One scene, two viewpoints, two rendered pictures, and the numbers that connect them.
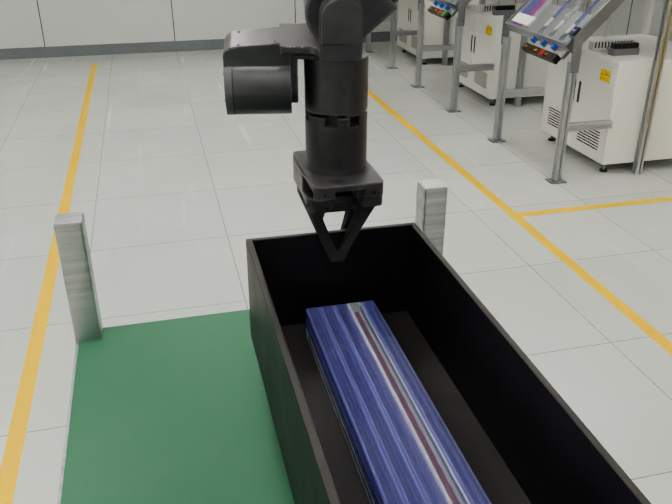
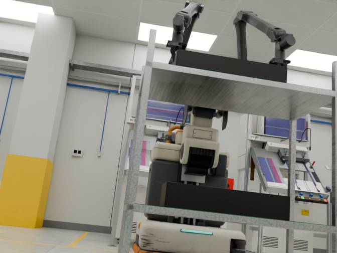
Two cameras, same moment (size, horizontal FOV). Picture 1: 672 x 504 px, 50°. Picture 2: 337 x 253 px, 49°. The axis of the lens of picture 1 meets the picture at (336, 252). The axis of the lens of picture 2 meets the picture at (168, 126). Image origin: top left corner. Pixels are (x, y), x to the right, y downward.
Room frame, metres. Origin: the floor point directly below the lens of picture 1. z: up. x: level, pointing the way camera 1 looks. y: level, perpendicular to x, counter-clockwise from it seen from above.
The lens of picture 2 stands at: (0.43, 1.75, 0.31)
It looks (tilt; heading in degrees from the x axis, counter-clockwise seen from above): 14 degrees up; 277
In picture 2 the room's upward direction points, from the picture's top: 6 degrees clockwise
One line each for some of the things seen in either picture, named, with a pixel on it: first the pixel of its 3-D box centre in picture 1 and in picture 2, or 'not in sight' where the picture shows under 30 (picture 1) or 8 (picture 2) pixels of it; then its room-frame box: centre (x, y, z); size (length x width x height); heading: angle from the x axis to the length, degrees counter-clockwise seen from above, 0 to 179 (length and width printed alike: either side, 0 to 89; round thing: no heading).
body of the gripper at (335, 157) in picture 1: (336, 146); (176, 40); (0.65, 0.00, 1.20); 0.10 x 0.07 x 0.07; 14
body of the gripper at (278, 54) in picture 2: not in sight; (279, 57); (0.10, -0.14, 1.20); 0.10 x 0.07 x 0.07; 14
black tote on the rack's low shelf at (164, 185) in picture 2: not in sight; (223, 202); (0.35, -0.02, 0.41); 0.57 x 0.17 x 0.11; 14
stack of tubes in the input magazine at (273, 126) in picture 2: not in sight; (283, 127); (-0.42, -2.75, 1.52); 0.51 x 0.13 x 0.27; 14
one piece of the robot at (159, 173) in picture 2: not in sight; (187, 179); (0.58, -0.87, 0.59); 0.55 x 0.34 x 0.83; 14
